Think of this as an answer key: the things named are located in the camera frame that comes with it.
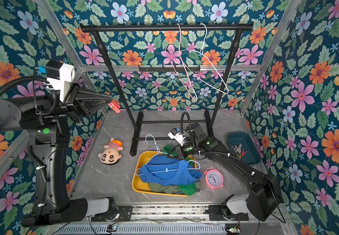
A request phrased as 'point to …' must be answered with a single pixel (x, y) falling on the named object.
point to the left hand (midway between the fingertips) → (107, 108)
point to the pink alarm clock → (214, 178)
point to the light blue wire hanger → (167, 153)
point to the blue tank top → (164, 170)
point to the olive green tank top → (166, 189)
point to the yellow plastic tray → (139, 160)
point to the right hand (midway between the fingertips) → (171, 151)
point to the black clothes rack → (136, 137)
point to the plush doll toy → (111, 155)
